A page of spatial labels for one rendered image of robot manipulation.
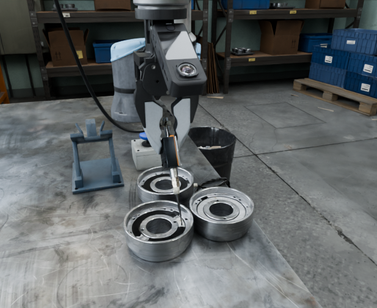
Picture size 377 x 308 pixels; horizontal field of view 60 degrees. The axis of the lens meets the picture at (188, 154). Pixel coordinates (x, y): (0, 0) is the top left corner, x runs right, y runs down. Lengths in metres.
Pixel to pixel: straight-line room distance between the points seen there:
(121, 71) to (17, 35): 3.35
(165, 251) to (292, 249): 1.36
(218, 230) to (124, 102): 0.61
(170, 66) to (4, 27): 3.95
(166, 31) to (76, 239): 0.34
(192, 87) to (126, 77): 0.61
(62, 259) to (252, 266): 0.27
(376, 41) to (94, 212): 3.85
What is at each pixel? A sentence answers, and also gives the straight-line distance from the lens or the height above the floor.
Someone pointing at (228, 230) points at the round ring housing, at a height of 0.83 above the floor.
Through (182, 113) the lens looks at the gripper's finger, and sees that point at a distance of 0.50.
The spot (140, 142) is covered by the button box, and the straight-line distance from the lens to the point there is 0.76.
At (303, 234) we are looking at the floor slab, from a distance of 1.91.
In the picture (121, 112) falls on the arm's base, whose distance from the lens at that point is 1.04.
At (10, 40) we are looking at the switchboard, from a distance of 4.32.
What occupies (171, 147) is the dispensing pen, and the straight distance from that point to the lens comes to 0.50.
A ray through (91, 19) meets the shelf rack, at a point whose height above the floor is 0.93.
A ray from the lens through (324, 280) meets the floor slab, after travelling 1.69.
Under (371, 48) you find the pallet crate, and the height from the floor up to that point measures 0.64.
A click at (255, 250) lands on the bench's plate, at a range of 0.53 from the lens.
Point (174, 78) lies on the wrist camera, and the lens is 0.39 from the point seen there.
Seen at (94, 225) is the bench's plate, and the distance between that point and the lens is 0.58.
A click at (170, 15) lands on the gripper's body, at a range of 0.46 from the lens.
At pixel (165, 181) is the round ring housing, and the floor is 0.82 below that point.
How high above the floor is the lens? 1.14
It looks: 26 degrees down
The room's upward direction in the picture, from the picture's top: straight up
